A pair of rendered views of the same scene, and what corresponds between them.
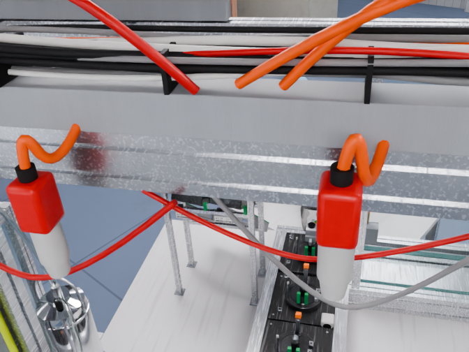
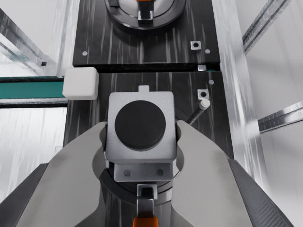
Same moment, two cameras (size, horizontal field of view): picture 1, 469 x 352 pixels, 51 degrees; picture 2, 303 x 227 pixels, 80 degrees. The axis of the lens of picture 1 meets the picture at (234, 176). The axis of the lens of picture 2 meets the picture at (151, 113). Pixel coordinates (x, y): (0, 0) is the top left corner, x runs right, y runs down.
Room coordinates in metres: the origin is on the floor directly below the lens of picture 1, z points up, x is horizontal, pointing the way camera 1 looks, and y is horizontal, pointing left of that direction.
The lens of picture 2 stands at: (1.59, -0.30, 1.23)
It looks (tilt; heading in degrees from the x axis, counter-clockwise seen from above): 74 degrees down; 164
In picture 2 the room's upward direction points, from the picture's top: 1 degrees counter-clockwise
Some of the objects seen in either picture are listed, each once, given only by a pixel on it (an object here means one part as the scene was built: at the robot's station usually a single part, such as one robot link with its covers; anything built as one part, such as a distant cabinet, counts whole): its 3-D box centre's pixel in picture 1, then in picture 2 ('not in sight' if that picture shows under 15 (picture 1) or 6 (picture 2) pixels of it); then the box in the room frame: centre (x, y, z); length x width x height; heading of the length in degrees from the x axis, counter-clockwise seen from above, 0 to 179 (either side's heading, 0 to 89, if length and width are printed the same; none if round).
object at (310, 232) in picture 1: (310, 232); (143, 123); (1.56, -0.30, 1.09); 0.08 x 0.04 x 0.07; 165
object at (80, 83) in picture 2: not in sight; (83, 85); (1.45, -0.37, 0.97); 0.05 x 0.05 x 0.04; 75
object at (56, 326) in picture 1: (68, 325); not in sight; (0.95, 0.49, 1.32); 0.14 x 0.14 x 0.38
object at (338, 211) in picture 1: (355, 200); not in sight; (0.46, -0.14, 2.05); 0.13 x 0.08 x 0.22; 165
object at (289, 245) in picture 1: (310, 255); (147, 149); (1.57, -0.30, 0.96); 0.24 x 0.24 x 0.02; 75
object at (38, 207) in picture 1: (63, 191); not in sight; (0.57, 0.24, 2.02); 0.13 x 0.08 x 0.23; 165
